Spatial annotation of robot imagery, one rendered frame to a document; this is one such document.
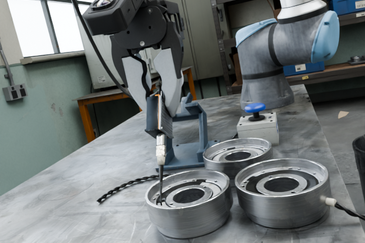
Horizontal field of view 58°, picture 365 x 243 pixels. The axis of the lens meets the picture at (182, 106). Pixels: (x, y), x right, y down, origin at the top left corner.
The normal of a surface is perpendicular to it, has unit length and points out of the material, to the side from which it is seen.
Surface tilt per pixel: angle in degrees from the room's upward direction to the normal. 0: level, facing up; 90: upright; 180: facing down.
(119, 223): 0
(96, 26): 118
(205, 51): 90
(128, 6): 93
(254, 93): 72
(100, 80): 90
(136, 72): 90
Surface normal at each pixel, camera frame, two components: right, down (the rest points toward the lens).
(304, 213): 0.13, 0.15
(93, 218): -0.20, -0.97
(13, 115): 0.94, -0.14
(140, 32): -0.26, 0.22
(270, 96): -0.15, -0.11
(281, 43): -0.66, 0.17
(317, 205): 0.43, 0.07
